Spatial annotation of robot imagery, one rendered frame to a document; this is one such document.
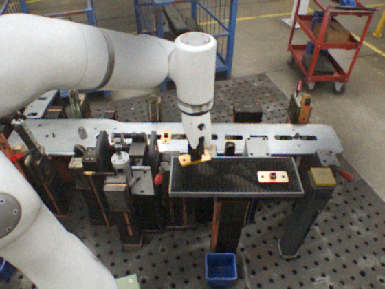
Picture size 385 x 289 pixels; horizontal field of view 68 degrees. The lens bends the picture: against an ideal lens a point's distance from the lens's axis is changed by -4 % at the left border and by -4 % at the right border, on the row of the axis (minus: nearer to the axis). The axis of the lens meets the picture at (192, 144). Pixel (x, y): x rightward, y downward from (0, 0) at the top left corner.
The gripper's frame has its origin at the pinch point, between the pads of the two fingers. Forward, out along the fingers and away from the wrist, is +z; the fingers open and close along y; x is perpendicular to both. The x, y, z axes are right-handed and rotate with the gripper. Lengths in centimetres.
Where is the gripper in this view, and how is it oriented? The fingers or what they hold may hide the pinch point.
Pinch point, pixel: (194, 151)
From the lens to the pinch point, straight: 80.4
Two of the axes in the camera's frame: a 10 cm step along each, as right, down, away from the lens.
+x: -9.5, 2.1, -2.2
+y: -3.1, -6.6, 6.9
